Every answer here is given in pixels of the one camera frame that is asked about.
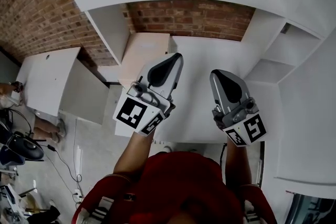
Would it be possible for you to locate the gold frame stool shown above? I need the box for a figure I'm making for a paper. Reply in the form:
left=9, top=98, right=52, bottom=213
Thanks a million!
left=19, top=185, right=51, bottom=212

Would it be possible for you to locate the person's right forearm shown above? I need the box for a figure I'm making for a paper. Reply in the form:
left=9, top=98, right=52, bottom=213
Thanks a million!
left=224, top=136, right=253, bottom=187

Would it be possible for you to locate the person's left forearm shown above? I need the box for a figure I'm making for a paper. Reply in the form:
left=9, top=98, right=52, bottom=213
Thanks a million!
left=113, top=130, right=156, bottom=178

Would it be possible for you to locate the black power adapter cable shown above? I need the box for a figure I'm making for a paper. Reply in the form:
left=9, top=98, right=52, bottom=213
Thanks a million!
left=46, top=143, right=83, bottom=184

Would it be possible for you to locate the blue plastic chair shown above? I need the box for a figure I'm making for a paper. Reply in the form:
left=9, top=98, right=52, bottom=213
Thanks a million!
left=0, top=145, right=26, bottom=166

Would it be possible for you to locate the black framed glass door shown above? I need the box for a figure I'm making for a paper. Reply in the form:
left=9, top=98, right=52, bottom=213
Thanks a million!
left=285, top=191, right=336, bottom=224

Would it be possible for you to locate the black rounded backpack rig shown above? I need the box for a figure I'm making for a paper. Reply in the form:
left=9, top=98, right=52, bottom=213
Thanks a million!
left=0, top=108, right=45, bottom=163

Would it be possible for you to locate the beige box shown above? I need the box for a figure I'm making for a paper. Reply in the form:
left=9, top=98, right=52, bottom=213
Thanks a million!
left=117, top=31, right=172, bottom=88

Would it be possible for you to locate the person's red shirt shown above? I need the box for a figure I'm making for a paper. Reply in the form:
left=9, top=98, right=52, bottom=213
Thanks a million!
left=71, top=151, right=278, bottom=224

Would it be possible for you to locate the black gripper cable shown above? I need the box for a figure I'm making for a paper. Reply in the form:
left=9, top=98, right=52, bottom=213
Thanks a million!
left=218, top=142, right=228, bottom=185

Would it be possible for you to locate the white hutch support panel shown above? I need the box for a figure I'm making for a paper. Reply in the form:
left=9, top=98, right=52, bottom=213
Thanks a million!
left=85, top=3, right=132, bottom=67

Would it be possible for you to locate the grey chest harness strap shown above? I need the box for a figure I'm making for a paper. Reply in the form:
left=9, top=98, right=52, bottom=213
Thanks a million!
left=90, top=196, right=115, bottom=221
left=243, top=199, right=260, bottom=224

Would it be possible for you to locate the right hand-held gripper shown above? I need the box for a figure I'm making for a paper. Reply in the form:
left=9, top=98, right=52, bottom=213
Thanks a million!
left=209, top=68, right=268, bottom=149

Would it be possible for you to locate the white power strip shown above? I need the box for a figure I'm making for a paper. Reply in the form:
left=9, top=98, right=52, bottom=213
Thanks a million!
left=71, top=188, right=85, bottom=205

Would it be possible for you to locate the black bag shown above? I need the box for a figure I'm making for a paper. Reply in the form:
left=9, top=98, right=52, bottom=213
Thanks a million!
left=27, top=205, right=61, bottom=224

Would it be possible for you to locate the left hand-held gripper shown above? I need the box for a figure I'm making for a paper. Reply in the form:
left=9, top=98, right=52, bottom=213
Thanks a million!
left=112, top=52, right=185, bottom=138

